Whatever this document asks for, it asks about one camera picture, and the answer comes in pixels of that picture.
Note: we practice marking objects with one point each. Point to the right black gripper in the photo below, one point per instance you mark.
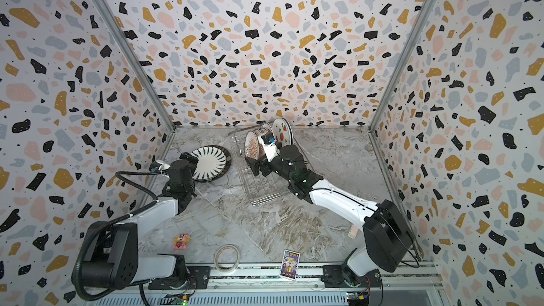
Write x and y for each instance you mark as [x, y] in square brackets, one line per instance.
[263, 161]

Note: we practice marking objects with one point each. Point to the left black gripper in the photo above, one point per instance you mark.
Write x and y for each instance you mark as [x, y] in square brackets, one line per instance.
[188, 159]

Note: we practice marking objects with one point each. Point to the black white striped plate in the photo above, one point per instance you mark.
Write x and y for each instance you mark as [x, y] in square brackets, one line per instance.
[210, 162]

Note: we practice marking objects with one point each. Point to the watermelon pattern plate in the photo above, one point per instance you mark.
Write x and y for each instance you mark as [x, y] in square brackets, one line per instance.
[282, 131]

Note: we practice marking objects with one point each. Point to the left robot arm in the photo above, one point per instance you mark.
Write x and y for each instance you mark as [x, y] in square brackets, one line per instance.
[109, 259]

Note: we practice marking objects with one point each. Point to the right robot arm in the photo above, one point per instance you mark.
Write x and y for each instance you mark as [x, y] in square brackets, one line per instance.
[387, 237]

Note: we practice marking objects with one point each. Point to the orange sunburst plate front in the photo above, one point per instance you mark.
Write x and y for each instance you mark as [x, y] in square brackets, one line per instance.
[252, 150]

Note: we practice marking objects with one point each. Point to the orange sunburst plate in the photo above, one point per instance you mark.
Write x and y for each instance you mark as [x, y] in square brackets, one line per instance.
[265, 129]
[252, 150]

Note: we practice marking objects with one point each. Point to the pink toy figure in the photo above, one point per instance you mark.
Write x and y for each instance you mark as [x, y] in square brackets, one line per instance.
[181, 242]

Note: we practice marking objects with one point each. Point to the purple card box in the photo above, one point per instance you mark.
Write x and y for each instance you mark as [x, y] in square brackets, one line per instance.
[289, 265]

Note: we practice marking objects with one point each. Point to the pink eraser block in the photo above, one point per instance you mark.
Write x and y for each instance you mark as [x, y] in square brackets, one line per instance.
[352, 234]

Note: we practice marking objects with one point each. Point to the wire dish rack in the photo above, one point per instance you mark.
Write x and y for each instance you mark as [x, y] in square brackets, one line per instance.
[258, 189]

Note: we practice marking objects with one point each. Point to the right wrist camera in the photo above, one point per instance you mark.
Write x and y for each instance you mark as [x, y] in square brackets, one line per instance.
[268, 142]

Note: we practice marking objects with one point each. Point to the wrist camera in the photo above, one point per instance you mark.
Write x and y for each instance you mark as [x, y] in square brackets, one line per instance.
[159, 167]
[268, 142]

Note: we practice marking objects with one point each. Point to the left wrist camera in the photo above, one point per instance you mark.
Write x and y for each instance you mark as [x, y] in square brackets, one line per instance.
[159, 167]

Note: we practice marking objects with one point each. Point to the aluminium front rail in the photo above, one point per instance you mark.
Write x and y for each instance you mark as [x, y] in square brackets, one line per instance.
[317, 283]

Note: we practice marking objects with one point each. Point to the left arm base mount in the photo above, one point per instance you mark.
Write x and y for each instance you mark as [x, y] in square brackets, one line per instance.
[184, 278]

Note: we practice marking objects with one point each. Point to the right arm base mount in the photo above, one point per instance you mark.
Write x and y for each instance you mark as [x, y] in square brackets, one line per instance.
[341, 276]

